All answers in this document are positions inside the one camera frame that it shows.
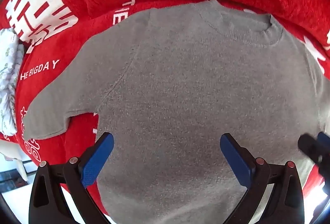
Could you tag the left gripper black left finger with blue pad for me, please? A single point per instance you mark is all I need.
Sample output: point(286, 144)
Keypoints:
point(47, 202)

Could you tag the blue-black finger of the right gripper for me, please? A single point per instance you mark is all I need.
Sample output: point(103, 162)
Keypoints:
point(317, 150)

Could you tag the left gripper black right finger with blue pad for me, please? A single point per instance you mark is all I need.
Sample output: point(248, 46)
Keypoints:
point(285, 204)

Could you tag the grey knit sweater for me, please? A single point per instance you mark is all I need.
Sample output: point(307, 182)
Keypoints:
point(196, 100)

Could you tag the red blanket with white characters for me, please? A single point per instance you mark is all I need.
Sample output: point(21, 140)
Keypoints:
point(54, 53)

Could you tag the white floral pillow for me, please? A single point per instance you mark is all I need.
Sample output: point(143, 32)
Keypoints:
point(12, 55)

